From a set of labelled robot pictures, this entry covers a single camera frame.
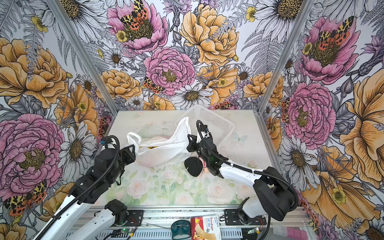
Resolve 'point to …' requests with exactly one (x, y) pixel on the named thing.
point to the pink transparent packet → (293, 233)
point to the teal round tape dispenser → (181, 229)
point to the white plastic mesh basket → (221, 128)
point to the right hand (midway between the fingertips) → (187, 139)
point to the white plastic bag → (167, 150)
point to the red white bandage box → (205, 228)
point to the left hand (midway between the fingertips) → (132, 151)
